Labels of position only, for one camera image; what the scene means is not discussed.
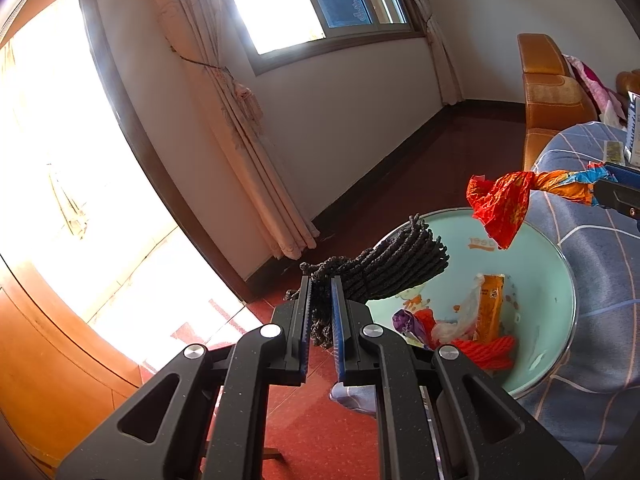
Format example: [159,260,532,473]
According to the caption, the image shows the light blue cartoon bin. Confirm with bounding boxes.
[365,207,577,396]

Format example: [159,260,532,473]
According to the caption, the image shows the wooden door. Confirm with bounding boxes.
[0,255,146,471]

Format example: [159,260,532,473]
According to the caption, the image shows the black yarn bundle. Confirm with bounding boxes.
[285,214,450,351]

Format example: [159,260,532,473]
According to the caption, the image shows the red mesh bag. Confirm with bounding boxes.
[414,309,441,348]

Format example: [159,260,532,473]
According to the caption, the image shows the red orange twisted wrapper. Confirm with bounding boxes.
[466,169,618,251]

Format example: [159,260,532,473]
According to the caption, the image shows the red yarn bundle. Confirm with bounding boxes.
[451,335,517,372]

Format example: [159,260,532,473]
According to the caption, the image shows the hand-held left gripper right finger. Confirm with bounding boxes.
[330,275,585,480]

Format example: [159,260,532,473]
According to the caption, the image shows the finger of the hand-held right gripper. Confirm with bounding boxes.
[601,161,640,186]
[593,180,640,221]

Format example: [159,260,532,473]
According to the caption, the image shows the pink floral cloth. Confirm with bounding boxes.
[561,54,623,126]

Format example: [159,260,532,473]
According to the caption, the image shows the dark door frame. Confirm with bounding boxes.
[76,0,248,306]

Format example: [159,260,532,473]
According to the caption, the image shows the purple foil wrapper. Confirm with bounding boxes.
[391,309,426,346]

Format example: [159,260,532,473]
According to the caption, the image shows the long white orange packet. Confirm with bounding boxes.
[474,273,507,343]

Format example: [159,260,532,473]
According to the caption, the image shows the blue plaid tablecloth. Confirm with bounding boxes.
[330,122,640,461]

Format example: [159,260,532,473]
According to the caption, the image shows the sliding glass window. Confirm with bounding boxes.
[215,0,426,76]

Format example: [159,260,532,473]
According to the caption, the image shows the short beige tied curtain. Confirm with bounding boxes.
[390,0,463,106]

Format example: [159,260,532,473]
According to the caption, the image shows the brown leather sofa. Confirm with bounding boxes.
[616,70,640,106]

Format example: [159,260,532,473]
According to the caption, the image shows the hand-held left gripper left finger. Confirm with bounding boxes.
[57,275,314,480]

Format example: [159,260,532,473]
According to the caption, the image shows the tall white carton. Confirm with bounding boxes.
[622,91,640,166]

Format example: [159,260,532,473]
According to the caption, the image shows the orange leather armchair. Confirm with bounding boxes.
[517,34,601,171]

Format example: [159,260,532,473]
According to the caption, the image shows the long beige tied curtain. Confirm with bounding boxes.
[150,0,321,261]

